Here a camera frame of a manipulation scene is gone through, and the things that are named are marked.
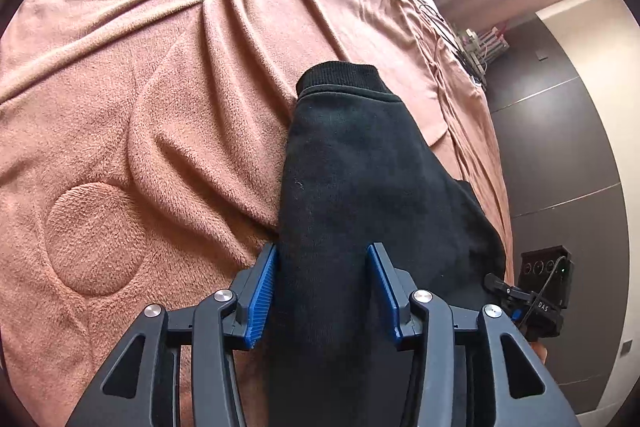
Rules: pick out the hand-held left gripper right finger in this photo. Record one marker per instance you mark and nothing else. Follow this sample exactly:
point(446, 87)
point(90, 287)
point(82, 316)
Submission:
point(385, 297)

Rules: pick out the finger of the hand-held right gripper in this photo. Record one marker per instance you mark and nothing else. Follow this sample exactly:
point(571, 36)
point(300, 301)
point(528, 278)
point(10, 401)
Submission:
point(505, 289)

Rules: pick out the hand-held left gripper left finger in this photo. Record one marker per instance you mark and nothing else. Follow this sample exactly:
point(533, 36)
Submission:
point(262, 297)

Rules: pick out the black sweatshirt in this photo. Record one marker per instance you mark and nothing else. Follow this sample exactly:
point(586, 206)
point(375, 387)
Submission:
point(350, 157)

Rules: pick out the small bedside rack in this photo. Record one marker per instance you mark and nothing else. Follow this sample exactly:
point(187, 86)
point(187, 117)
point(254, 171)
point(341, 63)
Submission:
point(482, 47)

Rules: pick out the wall outlet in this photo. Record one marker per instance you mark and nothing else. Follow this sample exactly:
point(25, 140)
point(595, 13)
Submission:
point(626, 348)

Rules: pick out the wall switch plate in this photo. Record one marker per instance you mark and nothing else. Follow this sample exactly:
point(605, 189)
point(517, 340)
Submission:
point(541, 54)

